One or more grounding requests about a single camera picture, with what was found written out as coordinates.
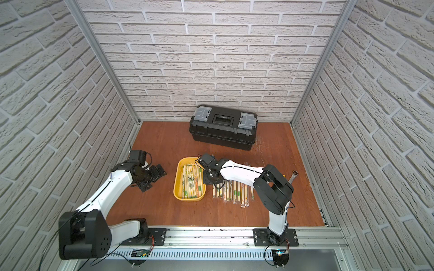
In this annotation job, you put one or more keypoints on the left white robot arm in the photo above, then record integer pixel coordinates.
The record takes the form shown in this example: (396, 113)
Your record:
(85, 234)

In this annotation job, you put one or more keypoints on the green panda chopsticks pair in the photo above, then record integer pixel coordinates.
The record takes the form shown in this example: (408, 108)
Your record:
(252, 193)

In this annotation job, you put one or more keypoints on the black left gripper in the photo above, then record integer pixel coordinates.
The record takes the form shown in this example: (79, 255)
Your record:
(155, 172)

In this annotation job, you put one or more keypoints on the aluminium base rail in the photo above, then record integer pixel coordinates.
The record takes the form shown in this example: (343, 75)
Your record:
(229, 249)

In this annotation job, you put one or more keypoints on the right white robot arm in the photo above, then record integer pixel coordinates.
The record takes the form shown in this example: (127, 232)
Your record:
(273, 189)

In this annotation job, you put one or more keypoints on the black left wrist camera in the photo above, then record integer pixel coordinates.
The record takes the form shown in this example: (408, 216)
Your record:
(138, 156)

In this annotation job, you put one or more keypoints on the yellow plastic storage box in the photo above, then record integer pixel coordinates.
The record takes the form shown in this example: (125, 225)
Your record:
(189, 186)

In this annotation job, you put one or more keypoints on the black plastic toolbox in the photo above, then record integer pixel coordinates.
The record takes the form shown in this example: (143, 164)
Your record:
(224, 126)

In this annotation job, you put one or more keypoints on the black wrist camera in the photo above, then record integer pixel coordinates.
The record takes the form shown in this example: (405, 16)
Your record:
(207, 161)
(138, 156)

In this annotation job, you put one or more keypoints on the aluminium frame post right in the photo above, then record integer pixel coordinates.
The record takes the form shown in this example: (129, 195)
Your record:
(328, 49)

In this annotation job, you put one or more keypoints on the metal wrench yellow handle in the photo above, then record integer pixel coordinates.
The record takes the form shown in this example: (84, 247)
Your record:
(293, 177)

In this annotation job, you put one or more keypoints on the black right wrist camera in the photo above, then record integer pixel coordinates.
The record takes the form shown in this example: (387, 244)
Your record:
(207, 161)

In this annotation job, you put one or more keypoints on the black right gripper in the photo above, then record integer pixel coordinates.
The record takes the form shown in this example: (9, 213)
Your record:
(205, 181)

